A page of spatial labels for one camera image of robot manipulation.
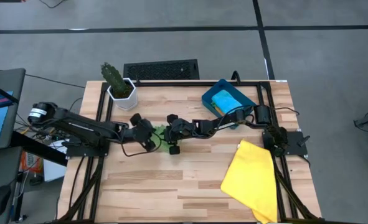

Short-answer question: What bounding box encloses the black floor vent grille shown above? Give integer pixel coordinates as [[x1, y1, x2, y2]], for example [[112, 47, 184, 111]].
[[123, 58, 201, 81]]

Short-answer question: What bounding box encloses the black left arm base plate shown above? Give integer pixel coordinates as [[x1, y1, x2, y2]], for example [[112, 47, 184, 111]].
[[65, 136, 110, 158]]

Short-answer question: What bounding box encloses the green microfiber towel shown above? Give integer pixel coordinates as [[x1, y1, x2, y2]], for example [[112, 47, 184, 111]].
[[149, 124, 176, 154]]

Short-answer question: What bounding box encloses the green cactus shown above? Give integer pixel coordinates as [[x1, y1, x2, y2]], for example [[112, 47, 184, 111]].
[[100, 62, 131, 98]]

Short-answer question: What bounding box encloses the black floor cable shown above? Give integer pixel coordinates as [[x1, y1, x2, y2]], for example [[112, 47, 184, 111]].
[[24, 73, 87, 90]]

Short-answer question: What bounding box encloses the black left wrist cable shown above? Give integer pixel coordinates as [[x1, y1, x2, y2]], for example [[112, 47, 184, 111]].
[[120, 136, 163, 157]]

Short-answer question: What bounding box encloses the yellow microfiber towel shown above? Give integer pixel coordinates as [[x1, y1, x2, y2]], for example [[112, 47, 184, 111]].
[[220, 139, 279, 224]]

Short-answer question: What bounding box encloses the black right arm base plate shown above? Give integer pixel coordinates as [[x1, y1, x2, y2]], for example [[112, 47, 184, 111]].
[[262, 130, 309, 157]]

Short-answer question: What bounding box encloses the black aluminium table frame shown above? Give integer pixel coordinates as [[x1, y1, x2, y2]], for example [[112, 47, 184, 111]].
[[57, 80, 325, 224]]

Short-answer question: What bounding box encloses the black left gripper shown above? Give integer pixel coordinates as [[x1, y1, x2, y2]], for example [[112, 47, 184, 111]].
[[121, 113, 156, 152]]

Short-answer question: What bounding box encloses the white paper sheet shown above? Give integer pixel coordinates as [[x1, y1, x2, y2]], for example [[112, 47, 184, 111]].
[[42, 139, 68, 182]]

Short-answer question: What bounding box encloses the dark grey desk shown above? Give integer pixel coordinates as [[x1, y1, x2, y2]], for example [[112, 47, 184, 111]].
[[0, 146, 23, 224]]

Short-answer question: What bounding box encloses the grey computer monitor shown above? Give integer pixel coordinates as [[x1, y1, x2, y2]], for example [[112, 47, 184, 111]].
[[0, 67, 27, 152]]

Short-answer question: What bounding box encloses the orange bag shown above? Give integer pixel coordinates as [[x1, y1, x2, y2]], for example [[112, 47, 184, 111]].
[[19, 151, 45, 175]]

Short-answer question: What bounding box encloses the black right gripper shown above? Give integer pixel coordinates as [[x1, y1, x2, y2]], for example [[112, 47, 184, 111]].
[[163, 114, 200, 156]]

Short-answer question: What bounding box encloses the white plant pot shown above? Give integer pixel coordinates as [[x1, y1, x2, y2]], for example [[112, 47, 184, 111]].
[[106, 77, 139, 111]]

